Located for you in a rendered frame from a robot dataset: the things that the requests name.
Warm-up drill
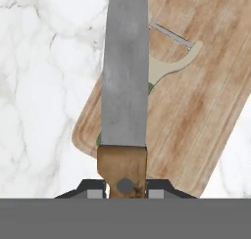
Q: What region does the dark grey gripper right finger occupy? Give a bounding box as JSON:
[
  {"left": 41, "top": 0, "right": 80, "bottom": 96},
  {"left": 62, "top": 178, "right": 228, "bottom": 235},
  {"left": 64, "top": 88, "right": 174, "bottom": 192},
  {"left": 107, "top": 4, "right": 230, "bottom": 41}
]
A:
[{"left": 145, "top": 178, "right": 197, "bottom": 200}]

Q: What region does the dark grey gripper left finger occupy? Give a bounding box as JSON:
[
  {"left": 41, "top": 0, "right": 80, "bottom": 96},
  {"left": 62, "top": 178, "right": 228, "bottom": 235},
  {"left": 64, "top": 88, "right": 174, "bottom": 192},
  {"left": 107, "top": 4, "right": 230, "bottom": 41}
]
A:
[{"left": 54, "top": 179, "right": 107, "bottom": 200}]

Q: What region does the knife with brown wooden handle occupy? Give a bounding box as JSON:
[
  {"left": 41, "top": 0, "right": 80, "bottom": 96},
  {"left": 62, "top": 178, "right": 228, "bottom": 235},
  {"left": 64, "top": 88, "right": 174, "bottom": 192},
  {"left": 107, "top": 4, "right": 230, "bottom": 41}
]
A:
[{"left": 96, "top": 0, "right": 150, "bottom": 200}]

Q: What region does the wooden cutting board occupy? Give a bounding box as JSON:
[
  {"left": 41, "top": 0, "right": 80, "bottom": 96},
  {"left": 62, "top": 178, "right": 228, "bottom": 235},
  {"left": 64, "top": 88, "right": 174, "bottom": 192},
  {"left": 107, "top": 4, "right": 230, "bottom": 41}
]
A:
[{"left": 71, "top": 0, "right": 251, "bottom": 199}]

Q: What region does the cream and green peeler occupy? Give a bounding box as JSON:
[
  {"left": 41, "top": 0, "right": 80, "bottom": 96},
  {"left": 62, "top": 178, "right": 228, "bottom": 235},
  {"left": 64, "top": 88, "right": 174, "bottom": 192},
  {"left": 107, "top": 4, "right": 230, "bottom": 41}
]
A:
[{"left": 96, "top": 22, "right": 204, "bottom": 146}]

